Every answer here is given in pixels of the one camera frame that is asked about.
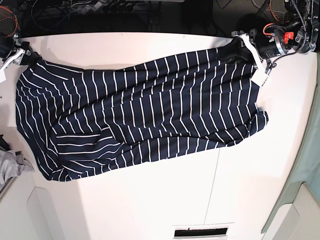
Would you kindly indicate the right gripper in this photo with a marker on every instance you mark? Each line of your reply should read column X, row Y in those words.
column 14, row 52

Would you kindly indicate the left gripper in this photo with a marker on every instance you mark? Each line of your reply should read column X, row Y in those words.
column 253, row 47

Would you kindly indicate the navy white striped t-shirt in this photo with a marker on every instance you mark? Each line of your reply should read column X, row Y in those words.
column 80, row 123

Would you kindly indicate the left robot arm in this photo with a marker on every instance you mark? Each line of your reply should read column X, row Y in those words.
column 301, row 17

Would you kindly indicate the black power strip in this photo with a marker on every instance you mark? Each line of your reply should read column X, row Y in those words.
column 119, row 6

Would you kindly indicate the grey dark clothes pile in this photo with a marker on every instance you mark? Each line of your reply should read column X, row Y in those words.
column 12, row 164

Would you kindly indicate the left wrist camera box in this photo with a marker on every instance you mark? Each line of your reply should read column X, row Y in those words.
column 260, row 78

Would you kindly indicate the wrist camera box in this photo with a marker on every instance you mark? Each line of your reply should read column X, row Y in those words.
column 2, row 76
column 260, row 78

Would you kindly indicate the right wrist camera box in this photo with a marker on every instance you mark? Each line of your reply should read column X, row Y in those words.
column 2, row 76

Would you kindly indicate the table cable slot opening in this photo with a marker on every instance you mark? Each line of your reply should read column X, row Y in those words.
column 217, row 231

